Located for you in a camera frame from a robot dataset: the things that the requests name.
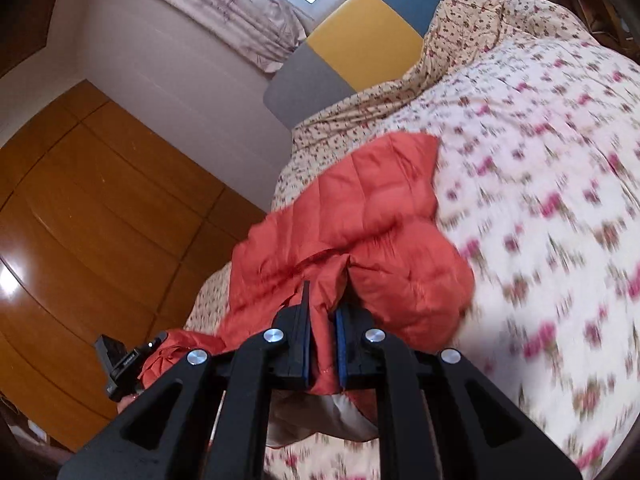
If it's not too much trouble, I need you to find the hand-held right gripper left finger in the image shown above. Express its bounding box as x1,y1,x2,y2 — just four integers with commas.
57,280,313,480

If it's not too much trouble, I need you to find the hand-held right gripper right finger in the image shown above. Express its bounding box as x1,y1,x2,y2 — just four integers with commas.
335,305,584,480

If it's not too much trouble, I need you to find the orange quilted jacket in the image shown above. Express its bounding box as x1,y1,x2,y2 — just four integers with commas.
137,132,476,450

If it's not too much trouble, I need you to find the wooden wardrobe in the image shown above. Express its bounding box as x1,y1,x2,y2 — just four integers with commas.
0,80,269,454

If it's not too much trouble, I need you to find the floral quilt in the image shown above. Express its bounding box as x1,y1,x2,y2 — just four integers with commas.
185,0,640,480

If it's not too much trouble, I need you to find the grey yellow blue headboard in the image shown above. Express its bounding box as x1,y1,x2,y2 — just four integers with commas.
264,0,463,131

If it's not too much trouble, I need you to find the floral curtain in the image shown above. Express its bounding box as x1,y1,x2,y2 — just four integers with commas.
92,0,309,74

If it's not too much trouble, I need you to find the wooden rattan chair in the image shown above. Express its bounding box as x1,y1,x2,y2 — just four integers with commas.
565,0,637,56

